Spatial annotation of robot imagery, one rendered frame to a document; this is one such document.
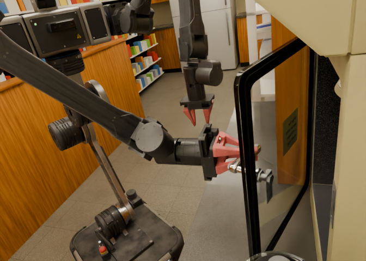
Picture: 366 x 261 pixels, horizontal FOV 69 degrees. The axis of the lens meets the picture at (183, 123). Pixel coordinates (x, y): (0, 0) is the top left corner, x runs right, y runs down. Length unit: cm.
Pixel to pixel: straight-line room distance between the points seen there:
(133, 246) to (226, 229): 103
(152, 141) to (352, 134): 31
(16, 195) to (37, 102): 74
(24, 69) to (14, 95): 185
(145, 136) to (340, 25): 34
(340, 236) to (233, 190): 44
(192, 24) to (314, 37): 53
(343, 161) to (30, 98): 229
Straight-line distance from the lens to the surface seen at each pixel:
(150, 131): 50
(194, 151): 53
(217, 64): 77
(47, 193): 261
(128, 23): 105
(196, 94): 83
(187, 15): 82
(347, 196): 41
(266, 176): 46
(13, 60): 53
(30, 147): 244
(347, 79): 33
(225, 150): 51
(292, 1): 31
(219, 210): 79
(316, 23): 31
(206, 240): 73
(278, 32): 68
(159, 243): 170
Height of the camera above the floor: 149
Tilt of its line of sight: 25 degrees down
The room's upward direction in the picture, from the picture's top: 11 degrees counter-clockwise
